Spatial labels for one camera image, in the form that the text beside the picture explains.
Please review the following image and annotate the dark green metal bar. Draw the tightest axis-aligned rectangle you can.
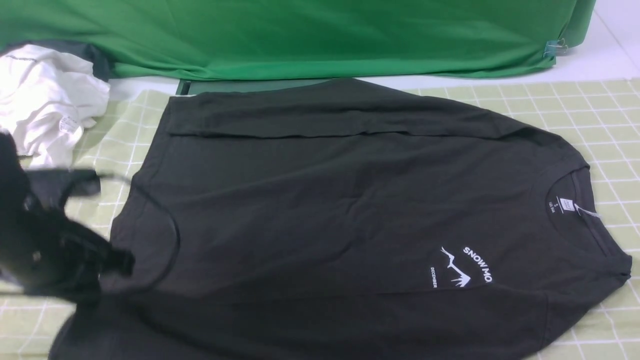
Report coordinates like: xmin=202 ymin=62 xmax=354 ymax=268
xmin=174 ymin=79 xmax=330 ymax=96

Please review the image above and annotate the white crumpled shirt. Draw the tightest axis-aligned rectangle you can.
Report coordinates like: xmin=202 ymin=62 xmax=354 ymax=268
xmin=0 ymin=44 xmax=110 ymax=167

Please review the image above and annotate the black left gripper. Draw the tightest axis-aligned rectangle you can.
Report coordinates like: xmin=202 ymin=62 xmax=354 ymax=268
xmin=0 ymin=132 xmax=135 ymax=303

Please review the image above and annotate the green backdrop cloth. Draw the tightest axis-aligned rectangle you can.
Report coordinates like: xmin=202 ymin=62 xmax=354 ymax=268
xmin=0 ymin=0 xmax=595 ymax=81

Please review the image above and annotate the dark gray long-sleeve shirt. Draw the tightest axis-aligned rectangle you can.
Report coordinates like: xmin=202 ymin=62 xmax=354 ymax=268
xmin=49 ymin=79 xmax=633 ymax=360

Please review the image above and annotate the light green checkered mat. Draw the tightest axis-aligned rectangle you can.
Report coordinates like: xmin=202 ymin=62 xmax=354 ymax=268
xmin=0 ymin=80 xmax=640 ymax=360

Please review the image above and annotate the teal binder clip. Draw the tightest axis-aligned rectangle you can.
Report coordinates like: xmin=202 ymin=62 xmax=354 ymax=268
xmin=542 ymin=38 xmax=569 ymax=59

